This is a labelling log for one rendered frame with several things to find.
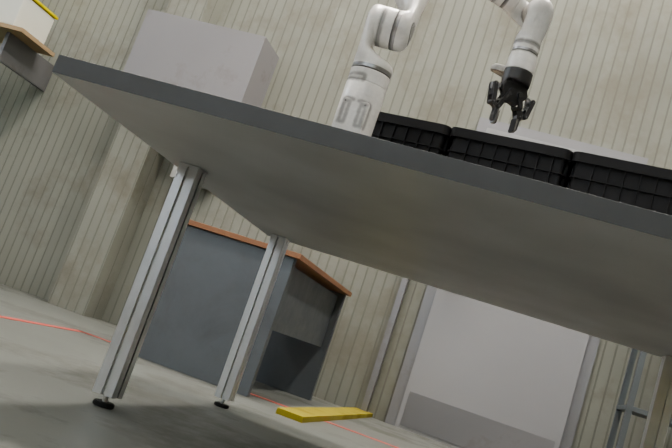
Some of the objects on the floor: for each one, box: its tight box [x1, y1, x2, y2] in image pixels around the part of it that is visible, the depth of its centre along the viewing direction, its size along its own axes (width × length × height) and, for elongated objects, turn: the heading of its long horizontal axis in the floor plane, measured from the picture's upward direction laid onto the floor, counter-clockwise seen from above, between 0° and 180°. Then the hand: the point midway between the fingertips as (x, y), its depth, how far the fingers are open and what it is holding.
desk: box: [138, 220, 352, 401], centre depth 436 cm, size 67×130×70 cm, turn 46°
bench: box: [52, 54, 672, 448], centre depth 209 cm, size 160×160×70 cm
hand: (503, 122), depth 204 cm, fingers open, 5 cm apart
